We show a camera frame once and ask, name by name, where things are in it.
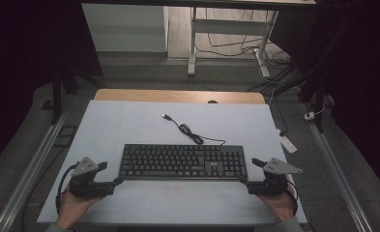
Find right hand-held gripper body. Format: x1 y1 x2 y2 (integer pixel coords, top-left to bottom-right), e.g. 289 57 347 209
247 157 304 197

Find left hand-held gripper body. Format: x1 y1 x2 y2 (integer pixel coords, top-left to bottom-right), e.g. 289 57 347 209
69 157 116 198

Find black metal stand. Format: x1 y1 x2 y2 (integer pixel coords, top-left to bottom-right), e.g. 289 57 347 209
49 62 104 126
298 72 328 134

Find black floor plate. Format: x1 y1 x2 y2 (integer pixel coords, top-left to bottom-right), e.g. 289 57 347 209
55 125 79 149

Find dark curtain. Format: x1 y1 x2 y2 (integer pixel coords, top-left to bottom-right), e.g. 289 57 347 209
269 0 380 200
0 0 103 177

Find white power strip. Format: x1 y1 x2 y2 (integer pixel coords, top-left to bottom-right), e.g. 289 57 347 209
278 129 299 155

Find white desk frame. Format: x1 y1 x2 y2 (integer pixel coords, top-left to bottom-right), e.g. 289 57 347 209
187 7 279 78

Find white table cover sheet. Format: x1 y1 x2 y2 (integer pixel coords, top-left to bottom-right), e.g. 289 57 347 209
36 100 308 225

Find black keyboard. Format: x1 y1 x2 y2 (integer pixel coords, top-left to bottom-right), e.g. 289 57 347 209
118 143 248 182

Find white cabinet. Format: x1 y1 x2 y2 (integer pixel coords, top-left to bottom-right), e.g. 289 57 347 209
81 3 169 53

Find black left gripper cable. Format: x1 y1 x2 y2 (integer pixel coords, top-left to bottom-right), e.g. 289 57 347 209
55 162 79 215

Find person's right hand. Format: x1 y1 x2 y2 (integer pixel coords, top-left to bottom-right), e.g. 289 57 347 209
257 183 297 223

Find person's left hand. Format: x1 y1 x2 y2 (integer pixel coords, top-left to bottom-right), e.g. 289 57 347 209
55 188 105 230

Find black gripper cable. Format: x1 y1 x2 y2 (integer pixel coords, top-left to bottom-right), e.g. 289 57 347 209
55 162 79 215
285 179 300 217

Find black keyboard cable with plug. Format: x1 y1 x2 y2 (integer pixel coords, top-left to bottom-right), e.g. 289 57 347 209
161 113 226 147

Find aluminium floor rail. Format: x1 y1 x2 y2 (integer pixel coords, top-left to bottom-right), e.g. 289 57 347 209
301 101 374 232
0 107 71 232

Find black floor cables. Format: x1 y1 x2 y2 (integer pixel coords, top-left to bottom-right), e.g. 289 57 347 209
195 8 305 95

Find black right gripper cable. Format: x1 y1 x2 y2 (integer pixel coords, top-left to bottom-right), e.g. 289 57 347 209
285 179 300 217

